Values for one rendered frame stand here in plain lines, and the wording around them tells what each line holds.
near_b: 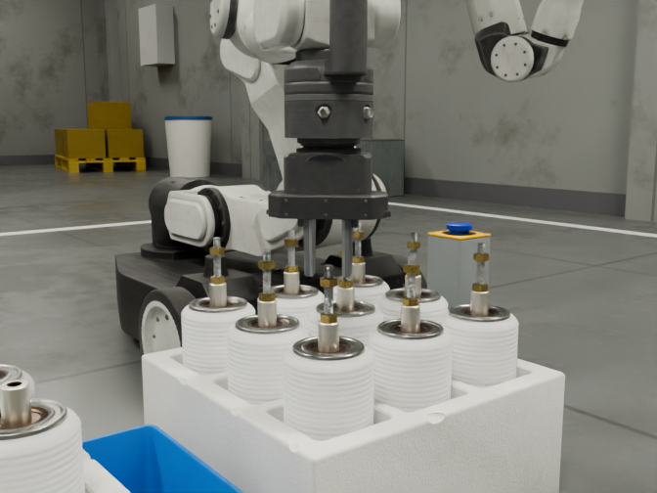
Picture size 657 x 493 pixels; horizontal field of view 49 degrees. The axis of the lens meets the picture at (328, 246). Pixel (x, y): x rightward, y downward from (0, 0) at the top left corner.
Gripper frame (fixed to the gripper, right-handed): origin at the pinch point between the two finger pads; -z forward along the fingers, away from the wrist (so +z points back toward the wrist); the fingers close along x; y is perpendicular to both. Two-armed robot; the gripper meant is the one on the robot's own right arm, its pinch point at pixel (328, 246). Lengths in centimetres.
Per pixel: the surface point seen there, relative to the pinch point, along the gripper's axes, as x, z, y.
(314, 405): 0.9, -15.3, 4.7
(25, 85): 461, 59, -799
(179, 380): 19.2, -18.3, -9.1
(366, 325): -3.3, -11.8, -12.8
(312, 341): 1.9, -10.6, -1.5
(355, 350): -2.9, -10.7, 1.0
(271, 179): 82, -24, -406
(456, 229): -15.6, -3.7, -40.2
